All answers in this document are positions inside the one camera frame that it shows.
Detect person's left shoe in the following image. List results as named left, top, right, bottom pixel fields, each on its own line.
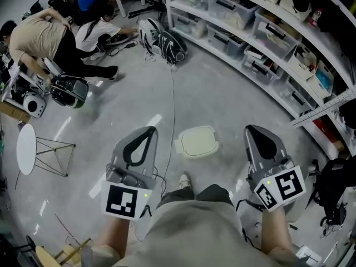
left=178, top=171, right=193, bottom=190

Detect perforated metal shelf post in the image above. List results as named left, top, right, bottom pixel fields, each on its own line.
left=290, top=88, right=356, bottom=128

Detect person's left forearm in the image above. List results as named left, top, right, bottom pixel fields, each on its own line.
left=93, top=214, right=131, bottom=263

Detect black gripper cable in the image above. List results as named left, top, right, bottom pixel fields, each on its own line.
left=143, top=173, right=168, bottom=219
left=235, top=198, right=266, bottom=250

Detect person's beige shirt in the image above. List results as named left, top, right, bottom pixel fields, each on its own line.
left=89, top=200, right=311, bottom=267

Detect wooden stool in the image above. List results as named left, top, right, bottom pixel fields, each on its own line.
left=34, top=237, right=93, bottom=267

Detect person's dark trousers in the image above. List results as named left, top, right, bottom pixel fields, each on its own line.
left=156, top=184, right=235, bottom=210

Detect round white side table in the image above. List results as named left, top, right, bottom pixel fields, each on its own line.
left=15, top=123, right=77, bottom=178

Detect black striped carrier backpack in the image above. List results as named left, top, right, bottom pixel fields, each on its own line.
left=152, top=28, right=188, bottom=66

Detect cardboard box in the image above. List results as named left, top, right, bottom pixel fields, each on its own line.
left=0, top=101, right=32, bottom=124

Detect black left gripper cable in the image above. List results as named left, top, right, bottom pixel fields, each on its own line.
left=143, top=173, right=168, bottom=219

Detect black desk frame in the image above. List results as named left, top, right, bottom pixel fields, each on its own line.
left=127, top=0, right=168, bottom=18

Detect black dome carrier backpack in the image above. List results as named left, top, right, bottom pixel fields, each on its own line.
left=49, top=73, right=90, bottom=110

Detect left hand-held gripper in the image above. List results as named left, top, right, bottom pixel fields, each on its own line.
left=100, top=126, right=159, bottom=221

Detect white round-window carrier backpack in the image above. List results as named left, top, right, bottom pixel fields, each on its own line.
left=23, top=91, right=47, bottom=119

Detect black metal stand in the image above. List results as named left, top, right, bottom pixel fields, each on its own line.
left=16, top=234, right=38, bottom=263

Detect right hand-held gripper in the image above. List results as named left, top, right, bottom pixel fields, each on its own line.
left=243, top=124, right=307, bottom=212

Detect white shelving unit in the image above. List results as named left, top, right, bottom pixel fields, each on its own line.
left=163, top=0, right=356, bottom=161

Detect round grey floor appliance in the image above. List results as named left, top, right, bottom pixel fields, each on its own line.
left=103, top=34, right=140, bottom=49

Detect white floor cable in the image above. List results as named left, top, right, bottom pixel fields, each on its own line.
left=161, top=62, right=177, bottom=185

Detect red-capped bottle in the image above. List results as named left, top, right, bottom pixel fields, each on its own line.
left=309, top=8, right=324, bottom=28

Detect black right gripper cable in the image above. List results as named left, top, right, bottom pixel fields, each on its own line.
left=235, top=198, right=266, bottom=250

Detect cluttered white work table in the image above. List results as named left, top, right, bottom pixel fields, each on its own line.
left=0, top=51, right=55, bottom=108

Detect cream plastic trash bin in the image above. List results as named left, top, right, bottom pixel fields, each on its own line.
left=174, top=125, right=221, bottom=160

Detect row of clear storage bins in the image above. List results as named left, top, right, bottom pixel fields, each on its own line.
left=167, top=0, right=318, bottom=117

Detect person's right forearm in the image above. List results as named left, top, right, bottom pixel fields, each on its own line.
left=260, top=206, right=293, bottom=256

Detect black office chair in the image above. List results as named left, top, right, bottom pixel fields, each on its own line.
left=305, top=156, right=356, bottom=235

